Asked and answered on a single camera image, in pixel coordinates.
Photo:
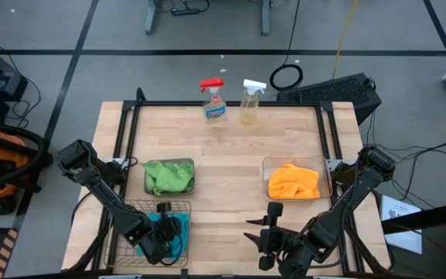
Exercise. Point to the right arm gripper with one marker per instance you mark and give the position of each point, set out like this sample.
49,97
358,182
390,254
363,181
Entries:
281,240

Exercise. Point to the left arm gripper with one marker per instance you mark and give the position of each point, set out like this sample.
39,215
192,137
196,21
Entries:
157,236

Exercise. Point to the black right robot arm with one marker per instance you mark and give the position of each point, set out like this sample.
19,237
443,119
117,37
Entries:
347,201

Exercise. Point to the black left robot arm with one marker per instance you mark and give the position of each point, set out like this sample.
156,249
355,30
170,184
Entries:
103,193

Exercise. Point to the smoked grey plastic bin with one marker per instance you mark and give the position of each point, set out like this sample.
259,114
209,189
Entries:
169,159

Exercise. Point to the clear plastic bin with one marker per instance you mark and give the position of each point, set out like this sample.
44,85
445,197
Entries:
285,160

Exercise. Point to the spray bottle white trigger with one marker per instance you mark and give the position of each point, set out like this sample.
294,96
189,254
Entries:
249,108

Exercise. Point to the spray bottle red trigger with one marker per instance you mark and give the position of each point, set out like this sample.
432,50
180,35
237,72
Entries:
214,110

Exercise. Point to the white printed paper sheet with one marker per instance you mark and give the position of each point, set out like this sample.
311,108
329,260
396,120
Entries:
397,207

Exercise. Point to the black computer tower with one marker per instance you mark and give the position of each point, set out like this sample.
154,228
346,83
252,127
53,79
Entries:
331,91

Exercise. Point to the black side desk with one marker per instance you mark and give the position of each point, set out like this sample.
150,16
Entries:
440,214

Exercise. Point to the orange black shop vacuum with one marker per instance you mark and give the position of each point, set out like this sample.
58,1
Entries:
2,155

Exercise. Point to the grey desk leg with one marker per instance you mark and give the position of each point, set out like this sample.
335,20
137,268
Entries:
151,19
265,19

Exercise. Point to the black power strip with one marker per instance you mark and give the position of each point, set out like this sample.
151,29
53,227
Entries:
184,11

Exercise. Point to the black aluminium table frame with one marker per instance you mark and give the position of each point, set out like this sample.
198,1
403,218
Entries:
169,103

